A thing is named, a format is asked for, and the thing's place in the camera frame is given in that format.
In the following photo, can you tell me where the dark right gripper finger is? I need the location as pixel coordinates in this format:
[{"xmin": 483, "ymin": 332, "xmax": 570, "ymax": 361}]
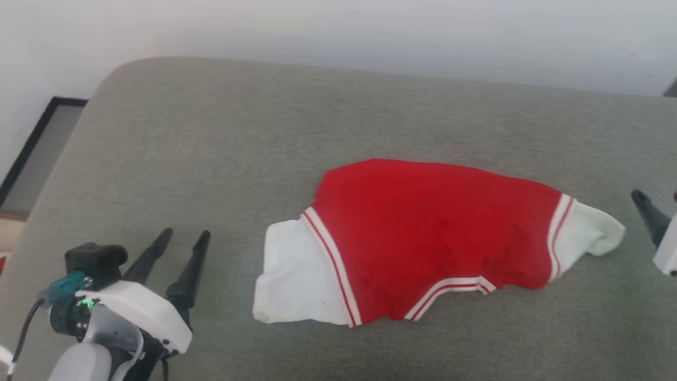
[{"xmin": 630, "ymin": 189, "xmax": 672, "ymax": 249}]

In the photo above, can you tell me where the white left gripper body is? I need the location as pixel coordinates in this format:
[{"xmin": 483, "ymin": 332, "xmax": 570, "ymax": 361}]
[{"xmin": 77, "ymin": 280, "xmax": 192, "ymax": 354}]

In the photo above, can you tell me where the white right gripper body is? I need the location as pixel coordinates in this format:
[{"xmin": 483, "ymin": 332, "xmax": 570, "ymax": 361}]
[{"xmin": 653, "ymin": 214, "xmax": 677, "ymax": 277}]

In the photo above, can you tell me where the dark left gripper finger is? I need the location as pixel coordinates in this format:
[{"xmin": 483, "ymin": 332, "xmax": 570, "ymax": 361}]
[
  {"xmin": 123, "ymin": 228, "xmax": 173, "ymax": 285},
  {"xmin": 166, "ymin": 230, "xmax": 211, "ymax": 323}
]

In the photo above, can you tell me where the red and white jersey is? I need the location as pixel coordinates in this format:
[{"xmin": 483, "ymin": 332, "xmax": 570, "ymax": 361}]
[{"xmin": 252, "ymin": 158, "xmax": 626, "ymax": 328}]

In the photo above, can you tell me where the black framed grey panel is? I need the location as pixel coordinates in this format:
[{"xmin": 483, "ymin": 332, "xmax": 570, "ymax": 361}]
[{"xmin": 0, "ymin": 96, "xmax": 89, "ymax": 217}]

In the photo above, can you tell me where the teal cable connector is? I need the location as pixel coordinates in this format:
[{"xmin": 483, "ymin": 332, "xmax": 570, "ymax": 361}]
[{"xmin": 38, "ymin": 271, "xmax": 86, "ymax": 307}]

